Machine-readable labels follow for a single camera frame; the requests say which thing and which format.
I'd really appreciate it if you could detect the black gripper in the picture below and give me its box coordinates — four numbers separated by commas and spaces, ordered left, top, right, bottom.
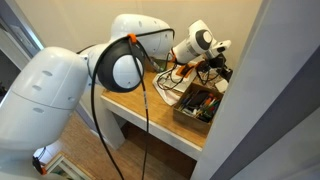
196, 54, 233, 82

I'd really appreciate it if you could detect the wooden desk with white frame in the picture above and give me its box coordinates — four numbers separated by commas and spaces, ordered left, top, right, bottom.
100, 61, 214, 162

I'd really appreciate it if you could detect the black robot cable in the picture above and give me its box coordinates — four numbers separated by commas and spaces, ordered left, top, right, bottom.
75, 27, 176, 180

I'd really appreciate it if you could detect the white framed floor object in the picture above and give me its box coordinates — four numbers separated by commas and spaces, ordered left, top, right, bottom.
45, 152, 96, 180

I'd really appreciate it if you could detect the white power adapter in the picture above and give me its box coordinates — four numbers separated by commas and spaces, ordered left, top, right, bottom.
215, 79, 228, 93

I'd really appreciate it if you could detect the cardboard box of tools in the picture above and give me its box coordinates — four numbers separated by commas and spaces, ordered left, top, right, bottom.
173, 83, 223, 134

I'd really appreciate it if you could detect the white cables bundle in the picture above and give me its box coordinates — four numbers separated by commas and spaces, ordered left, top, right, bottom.
196, 68, 231, 91

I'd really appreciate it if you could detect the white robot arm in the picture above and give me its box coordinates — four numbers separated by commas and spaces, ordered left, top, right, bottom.
0, 14, 231, 180

